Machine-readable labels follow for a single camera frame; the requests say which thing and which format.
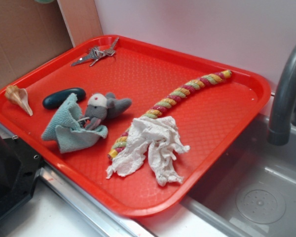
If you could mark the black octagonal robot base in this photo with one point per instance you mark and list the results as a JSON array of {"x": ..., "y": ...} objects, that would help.
[{"x": 19, "y": 169}]

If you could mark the red plastic tray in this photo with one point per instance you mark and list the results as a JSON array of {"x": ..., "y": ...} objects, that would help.
[{"x": 208, "y": 120}]

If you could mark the crumpled white paper towel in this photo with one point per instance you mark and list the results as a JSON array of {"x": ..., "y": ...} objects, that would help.
[{"x": 158, "y": 141}]

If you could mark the grey plush mouse toy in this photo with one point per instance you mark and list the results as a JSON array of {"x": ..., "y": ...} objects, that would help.
[{"x": 101, "y": 107}]

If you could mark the bunch of metal keys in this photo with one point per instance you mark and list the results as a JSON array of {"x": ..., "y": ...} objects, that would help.
[{"x": 96, "y": 54}]

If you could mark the teal knitted cloth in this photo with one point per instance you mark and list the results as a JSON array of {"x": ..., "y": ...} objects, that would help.
[{"x": 65, "y": 129}]

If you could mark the dark oval stone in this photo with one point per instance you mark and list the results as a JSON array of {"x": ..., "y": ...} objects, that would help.
[{"x": 56, "y": 99}]

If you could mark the grey sink basin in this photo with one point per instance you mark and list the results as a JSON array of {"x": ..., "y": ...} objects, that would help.
[{"x": 250, "y": 191}]

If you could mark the tan spiral seashell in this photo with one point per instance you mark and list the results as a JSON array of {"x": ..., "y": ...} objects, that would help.
[{"x": 18, "y": 96}]

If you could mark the grey sink faucet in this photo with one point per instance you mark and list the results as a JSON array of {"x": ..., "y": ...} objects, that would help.
[{"x": 283, "y": 112}]

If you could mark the brown cardboard box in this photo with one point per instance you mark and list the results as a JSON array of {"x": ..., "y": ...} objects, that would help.
[{"x": 32, "y": 32}]

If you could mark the twisted multicolour rope toy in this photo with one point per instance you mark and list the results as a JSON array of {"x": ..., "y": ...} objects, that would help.
[{"x": 164, "y": 105}]

